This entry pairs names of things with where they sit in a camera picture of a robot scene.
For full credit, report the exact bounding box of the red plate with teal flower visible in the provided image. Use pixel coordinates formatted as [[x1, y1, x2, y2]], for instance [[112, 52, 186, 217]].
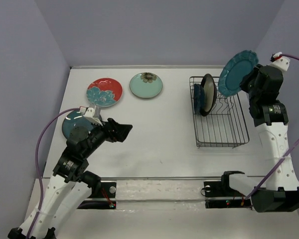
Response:
[[86, 78, 123, 108]]

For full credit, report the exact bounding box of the dark blue shell-shaped plate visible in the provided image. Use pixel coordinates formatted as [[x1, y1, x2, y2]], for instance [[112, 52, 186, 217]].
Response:
[[193, 83, 205, 115]]

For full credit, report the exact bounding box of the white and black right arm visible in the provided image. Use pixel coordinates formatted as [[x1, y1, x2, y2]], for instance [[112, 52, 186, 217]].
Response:
[[219, 64, 299, 213]]

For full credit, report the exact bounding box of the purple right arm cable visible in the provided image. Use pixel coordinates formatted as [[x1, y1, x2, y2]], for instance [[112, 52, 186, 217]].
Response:
[[244, 53, 299, 200]]

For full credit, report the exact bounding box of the black wire dish rack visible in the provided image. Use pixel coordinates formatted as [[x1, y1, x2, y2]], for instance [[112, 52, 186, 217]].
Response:
[[189, 76, 250, 148]]

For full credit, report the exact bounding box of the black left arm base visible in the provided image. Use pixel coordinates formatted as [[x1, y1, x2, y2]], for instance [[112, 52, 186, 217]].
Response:
[[78, 181, 117, 210]]

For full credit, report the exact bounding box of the dark teal round plate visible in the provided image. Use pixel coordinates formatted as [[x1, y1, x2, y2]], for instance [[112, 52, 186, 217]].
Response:
[[62, 110, 98, 141]]

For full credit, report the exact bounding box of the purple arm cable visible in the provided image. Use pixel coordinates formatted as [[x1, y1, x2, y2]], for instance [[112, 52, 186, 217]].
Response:
[[26, 107, 82, 237], [244, 53, 299, 200]]

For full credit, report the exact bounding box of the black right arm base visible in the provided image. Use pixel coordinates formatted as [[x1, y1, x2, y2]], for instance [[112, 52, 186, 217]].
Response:
[[200, 171, 252, 209]]

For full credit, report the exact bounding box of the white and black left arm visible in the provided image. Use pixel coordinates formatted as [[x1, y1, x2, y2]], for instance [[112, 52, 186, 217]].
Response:
[[8, 118, 133, 239]]

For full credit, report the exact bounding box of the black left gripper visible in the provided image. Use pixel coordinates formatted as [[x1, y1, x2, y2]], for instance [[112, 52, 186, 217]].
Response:
[[84, 116, 133, 157]]

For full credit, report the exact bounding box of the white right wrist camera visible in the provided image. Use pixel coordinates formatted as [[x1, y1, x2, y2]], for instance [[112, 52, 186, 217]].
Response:
[[269, 52, 290, 73]]

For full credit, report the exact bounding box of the teal scalloped embossed plate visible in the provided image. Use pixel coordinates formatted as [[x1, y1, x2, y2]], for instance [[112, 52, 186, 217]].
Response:
[[218, 50, 259, 97]]

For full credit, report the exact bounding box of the cream plate with purple rim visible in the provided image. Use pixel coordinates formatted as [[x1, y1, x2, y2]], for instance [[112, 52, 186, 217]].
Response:
[[200, 74, 217, 117]]

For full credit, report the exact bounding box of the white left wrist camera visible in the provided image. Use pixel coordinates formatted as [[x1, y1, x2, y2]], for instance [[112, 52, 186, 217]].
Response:
[[79, 106, 103, 125]]

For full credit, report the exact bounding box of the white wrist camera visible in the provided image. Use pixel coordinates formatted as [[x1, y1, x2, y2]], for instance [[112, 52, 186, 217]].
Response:
[[79, 106, 103, 125], [269, 52, 290, 73]]

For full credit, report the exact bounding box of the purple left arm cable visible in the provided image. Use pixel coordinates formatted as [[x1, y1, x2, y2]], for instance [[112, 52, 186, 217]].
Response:
[[26, 107, 82, 237]]

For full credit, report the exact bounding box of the light green flower plate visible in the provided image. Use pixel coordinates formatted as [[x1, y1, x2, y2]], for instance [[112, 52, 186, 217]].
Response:
[[129, 72, 163, 99]]

